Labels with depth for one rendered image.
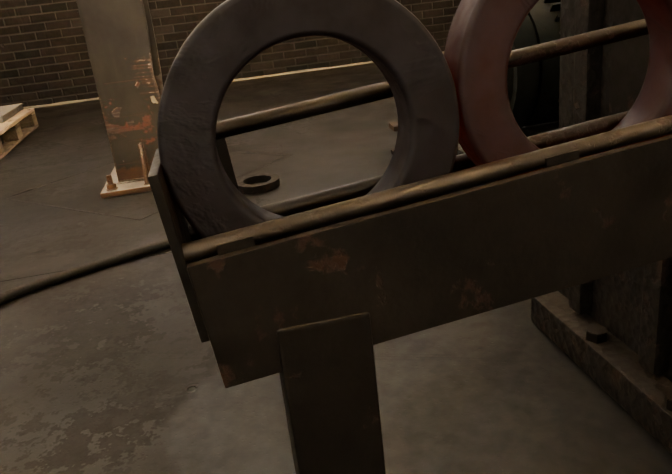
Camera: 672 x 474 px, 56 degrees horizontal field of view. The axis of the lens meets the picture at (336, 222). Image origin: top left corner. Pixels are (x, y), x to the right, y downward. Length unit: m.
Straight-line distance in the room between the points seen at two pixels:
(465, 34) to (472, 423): 0.88
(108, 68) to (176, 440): 1.98
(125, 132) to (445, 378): 2.04
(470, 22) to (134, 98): 2.58
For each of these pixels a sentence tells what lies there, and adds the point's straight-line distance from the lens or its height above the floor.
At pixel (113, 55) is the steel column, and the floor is 0.58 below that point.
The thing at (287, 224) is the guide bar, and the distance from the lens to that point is 0.37.
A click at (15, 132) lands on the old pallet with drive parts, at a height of 0.08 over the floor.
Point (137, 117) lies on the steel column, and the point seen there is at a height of 0.31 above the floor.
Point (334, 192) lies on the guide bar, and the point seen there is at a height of 0.61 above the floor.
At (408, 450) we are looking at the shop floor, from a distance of 1.14.
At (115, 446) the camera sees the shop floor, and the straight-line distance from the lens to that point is 1.29.
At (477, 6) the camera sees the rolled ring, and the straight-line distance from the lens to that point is 0.40.
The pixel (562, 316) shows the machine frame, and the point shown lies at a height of 0.07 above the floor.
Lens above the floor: 0.74
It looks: 20 degrees down
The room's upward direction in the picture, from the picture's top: 6 degrees counter-clockwise
